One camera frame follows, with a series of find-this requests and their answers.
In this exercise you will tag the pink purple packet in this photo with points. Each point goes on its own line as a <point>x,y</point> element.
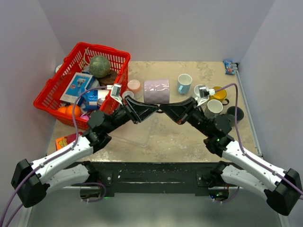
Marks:
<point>64,141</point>

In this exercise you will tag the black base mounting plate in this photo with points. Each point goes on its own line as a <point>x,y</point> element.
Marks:
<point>200,179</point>

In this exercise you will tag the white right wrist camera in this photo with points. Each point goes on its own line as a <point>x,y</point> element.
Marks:
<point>201,101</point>

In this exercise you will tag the aluminium frame rail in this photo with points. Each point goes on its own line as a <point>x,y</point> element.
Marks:
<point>283,219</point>

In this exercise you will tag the blue white round mug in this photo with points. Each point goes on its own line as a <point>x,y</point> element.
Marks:
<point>201,91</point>

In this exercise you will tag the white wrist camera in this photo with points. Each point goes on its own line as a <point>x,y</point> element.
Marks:
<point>115,91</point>
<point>201,101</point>

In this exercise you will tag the purple can silver top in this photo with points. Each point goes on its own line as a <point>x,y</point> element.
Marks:
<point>100,102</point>

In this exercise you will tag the blue candy packet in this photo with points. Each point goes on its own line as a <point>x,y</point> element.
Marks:
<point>229,70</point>

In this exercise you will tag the brown wooden lid jar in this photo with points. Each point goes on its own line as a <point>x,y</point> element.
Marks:
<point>109,79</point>

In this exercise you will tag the clear plastic tray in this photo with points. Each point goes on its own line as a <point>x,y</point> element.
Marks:
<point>138,134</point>

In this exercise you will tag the dark grey mug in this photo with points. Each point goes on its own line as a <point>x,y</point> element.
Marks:
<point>235,115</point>

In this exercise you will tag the lilac grey mug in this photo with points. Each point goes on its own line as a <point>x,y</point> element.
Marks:
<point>156,91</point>

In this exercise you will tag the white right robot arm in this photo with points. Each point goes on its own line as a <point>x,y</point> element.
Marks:
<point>282,188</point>

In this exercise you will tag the green netted melon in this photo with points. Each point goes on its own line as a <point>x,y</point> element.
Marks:
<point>99,66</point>

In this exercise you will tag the red plastic shopping basket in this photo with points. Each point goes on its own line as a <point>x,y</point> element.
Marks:
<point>49,98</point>

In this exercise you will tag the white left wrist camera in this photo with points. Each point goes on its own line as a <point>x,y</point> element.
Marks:
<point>115,91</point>

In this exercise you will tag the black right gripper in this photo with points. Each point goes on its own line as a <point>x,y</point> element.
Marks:
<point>182,111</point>

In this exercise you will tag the light blue square mug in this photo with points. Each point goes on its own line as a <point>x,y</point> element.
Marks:
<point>184,83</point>

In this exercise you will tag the dark teal mug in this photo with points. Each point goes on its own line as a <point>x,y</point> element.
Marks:
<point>213,108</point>

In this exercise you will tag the light grey mug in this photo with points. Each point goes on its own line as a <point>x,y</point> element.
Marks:
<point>128,93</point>

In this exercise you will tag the yellow mug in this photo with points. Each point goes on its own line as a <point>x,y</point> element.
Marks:
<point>220,95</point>

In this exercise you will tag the blue razor box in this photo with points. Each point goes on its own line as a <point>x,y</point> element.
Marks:
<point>79,83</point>

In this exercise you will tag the orange fruit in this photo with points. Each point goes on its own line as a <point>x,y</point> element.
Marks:
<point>70,110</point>
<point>62,109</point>

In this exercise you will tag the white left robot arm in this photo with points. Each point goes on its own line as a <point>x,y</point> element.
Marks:
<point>29,178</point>

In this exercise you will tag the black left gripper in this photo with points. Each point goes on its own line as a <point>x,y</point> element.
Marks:
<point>141,110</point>

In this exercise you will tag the pink mug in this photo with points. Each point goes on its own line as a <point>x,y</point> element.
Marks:
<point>136,87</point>

